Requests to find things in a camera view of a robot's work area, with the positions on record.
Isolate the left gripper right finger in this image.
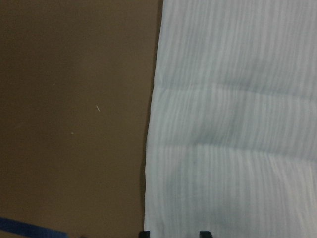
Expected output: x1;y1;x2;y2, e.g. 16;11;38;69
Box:
199;231;213;238

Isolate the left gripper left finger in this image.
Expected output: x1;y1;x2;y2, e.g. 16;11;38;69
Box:
139;231;151;238

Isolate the light blue button-up shirt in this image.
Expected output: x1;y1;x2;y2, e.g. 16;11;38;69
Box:
144;0;317;238

